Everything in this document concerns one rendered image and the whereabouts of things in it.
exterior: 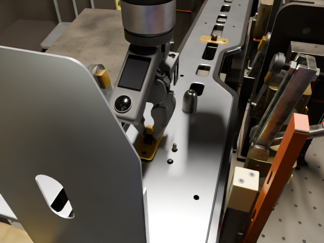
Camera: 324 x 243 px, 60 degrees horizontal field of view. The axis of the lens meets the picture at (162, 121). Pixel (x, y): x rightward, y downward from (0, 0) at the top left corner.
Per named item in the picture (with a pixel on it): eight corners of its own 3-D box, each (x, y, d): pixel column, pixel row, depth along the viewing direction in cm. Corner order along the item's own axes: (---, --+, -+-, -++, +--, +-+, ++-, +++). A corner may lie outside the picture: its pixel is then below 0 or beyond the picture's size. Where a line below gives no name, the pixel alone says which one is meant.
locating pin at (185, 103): (183, 108, 64) (185, 84, 60) (197, 111, 63) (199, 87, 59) (180, 117, 62) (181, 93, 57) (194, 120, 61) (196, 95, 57)
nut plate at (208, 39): (198, 41, 85) (199, 37, 84) (201, 35, 88) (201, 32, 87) (226, 45, 83) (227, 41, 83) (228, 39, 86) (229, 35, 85)
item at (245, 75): (227, 142, 95) (245, 68, 75) (236, 144, 94) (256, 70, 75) (226, 151, 92) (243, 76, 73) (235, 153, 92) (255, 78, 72)
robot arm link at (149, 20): (167, 8, 34) (105, 1, 36) (167, 43, 37) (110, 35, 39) (182, -11, 39) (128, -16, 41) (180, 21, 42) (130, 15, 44)
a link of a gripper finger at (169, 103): (177, 122, 49) (175, 79, 44) (174, 128, 48) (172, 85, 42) (151, 118, 51) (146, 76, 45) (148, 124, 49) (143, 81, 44)
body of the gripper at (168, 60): (180, 82, 51) (182, 16, 43) (166, 111, 45) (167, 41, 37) (140, 75, 53) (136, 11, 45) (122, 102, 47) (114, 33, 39)
